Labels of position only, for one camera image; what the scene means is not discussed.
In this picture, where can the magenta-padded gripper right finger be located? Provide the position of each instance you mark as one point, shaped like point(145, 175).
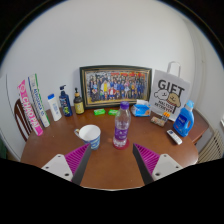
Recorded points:
point(148, 160)

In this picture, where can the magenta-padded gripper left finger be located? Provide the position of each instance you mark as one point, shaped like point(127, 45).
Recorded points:
point(77, 159)

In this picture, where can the clear purple-capped water bottle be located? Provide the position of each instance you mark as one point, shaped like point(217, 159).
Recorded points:
point(122, 128)

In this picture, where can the blue and white mug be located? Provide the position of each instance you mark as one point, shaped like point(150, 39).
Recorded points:
point(90, 135)

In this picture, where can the white remote control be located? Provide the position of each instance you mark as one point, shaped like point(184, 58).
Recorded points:
point(174, 137)

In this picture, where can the small beige snack pack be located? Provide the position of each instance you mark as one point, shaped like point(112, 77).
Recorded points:
point(157, 121)

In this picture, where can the blue detergent bottle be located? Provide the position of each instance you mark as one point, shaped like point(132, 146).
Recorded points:
point(183, 123)

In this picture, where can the blue tissue pack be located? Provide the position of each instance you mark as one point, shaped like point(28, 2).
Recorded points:
point(140, 109)

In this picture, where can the small green pack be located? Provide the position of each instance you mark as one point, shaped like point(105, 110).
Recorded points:
point(113, 112)
point(99, 112)

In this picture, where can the amber yellow-labelled pump bottle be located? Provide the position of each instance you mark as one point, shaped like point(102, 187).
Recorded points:
point(79, 106)

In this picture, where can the dark blue pump bottle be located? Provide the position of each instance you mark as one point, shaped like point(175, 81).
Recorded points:
point(66, 105)

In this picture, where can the white blue-capped lotion bottle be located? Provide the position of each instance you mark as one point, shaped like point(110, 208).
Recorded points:
point(54, 108)

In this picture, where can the white radiator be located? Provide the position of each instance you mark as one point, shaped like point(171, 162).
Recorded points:
point(213, 148)

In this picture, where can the dark wooden chair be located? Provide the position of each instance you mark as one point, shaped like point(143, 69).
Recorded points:
point(20, 120)

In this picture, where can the white shuttlecock tube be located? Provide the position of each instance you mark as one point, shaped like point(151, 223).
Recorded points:
point(39, 101)

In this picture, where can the pink shuttlecock tube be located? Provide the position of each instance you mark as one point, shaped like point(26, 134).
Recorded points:
point(30, 108)

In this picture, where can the white paper gift bag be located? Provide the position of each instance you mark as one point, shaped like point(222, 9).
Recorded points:
point(170, 93)

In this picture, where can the framed group photo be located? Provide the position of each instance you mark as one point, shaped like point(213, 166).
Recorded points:
point(115, 86)

